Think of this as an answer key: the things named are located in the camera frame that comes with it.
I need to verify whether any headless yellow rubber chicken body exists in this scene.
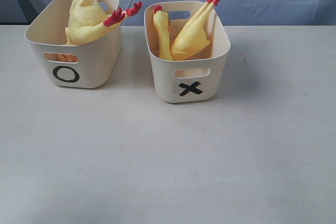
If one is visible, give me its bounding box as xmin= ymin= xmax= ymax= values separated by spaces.
xmin=171 ymin=0 xmax=220 ymax=61

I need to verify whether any detached yellow chicken head neck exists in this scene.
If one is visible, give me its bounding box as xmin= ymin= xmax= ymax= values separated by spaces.
xmin=153 ymin=5 xmax=173 ymax=61

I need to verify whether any yellow rubber chicken red collar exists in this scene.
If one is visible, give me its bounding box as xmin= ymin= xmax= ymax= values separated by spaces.
xmin=65 ymin=0 xmax=107 ymax=45

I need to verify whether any whole yellow rubber chicken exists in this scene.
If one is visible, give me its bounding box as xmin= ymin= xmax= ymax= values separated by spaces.
xmin=65 ymin=0 xmax=142 ymax=46

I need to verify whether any cream bin marked X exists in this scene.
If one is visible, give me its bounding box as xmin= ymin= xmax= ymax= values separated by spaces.
xmin=144 ymin=5 xmax=230 ymax=103

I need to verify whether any cream bin marked O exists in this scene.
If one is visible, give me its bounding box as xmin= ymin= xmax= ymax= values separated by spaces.
xmin=25 ymin=0 xmax=122 ymax=89

